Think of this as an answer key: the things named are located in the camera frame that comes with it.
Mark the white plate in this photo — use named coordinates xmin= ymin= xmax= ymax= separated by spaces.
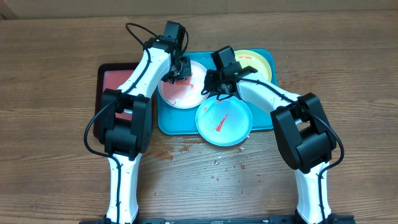
xmin=158 ymin=60 xmax=209 ymax=109

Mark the teal plastic tray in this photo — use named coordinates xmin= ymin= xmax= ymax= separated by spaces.
xmin=157 ymin=49 xmax=277 ymax=136

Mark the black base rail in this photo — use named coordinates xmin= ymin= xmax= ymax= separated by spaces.
xmin=80 ymin=214 xmax=356 ymax=224

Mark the yellow-green plate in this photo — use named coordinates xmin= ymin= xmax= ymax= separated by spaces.
xmin=234 ymin=50 xmax=272 ymax=82

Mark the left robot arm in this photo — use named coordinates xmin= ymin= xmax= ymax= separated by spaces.
xmin=90 ymin=21 xmax=191 ymax=223

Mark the black tray with red water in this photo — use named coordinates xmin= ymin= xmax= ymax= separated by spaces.
xmin=93 ymin=62 xmax=138 ymax=138

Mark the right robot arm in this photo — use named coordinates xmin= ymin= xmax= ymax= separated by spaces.
xmin=202 ymin=45 xmax=341 ymax=223

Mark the light blue plate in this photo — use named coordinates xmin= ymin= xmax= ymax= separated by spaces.
xmin=195 ymin=96 xmax=253 ymax=147

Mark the green scrubbing sponge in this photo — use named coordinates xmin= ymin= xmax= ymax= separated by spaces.
xmin=175 ymin=77 xmax=191 ymax=86

